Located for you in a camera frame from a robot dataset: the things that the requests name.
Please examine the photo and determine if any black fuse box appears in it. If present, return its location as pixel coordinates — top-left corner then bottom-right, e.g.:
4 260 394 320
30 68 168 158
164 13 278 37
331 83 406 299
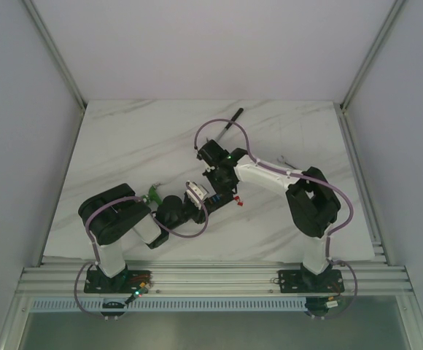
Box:
203 192 234 215

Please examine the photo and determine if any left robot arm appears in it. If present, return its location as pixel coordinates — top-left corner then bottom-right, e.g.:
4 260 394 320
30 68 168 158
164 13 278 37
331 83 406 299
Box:
78 182 212 294

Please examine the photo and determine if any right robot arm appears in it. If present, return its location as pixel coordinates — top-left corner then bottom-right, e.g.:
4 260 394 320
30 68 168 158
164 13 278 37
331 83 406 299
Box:
197 141 341 292

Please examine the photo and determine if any green plastic tap fitting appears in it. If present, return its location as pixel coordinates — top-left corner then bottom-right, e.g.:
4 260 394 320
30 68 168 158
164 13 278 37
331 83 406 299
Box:
141 183 162 206

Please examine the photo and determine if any silver open-end wrench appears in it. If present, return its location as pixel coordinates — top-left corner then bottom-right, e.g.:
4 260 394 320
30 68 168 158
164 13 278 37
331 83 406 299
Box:
277 155 298 170

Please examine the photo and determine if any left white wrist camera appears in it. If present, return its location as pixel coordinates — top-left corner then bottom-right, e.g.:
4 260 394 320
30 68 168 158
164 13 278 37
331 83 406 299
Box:
185 181 209 210

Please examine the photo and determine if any claw hammer black handle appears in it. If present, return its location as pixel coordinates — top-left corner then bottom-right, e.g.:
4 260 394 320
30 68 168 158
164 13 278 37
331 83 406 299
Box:
214 107 244 142

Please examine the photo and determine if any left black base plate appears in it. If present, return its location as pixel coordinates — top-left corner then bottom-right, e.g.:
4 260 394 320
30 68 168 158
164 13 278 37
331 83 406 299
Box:
84 269 151 294

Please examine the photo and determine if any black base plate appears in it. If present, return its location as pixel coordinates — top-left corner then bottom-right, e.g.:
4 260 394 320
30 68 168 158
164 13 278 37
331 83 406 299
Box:
84 269 151 294
276 268 345 294

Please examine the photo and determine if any white slotted cable duct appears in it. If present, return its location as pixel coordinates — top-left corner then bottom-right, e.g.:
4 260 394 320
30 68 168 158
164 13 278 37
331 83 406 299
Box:
28 297 344 314

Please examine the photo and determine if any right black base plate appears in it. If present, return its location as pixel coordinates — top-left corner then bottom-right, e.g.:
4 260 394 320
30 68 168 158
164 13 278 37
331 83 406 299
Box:
276 268 345 294

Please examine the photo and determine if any aluminium rail base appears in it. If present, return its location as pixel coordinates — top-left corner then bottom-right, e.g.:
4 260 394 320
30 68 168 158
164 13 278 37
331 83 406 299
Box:
16 259 414 297

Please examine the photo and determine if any left aluminium frame post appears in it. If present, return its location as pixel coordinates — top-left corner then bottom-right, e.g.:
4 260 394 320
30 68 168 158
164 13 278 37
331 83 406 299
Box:
21 0 88 111

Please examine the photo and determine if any aluminium frame post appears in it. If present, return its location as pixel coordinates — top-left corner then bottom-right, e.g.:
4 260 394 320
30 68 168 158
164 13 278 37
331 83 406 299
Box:
340 0 408 113
21 0 88 111

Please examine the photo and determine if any right aluminium frame post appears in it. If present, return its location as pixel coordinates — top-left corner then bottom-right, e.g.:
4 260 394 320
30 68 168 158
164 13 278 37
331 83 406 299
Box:
340 0 408 113

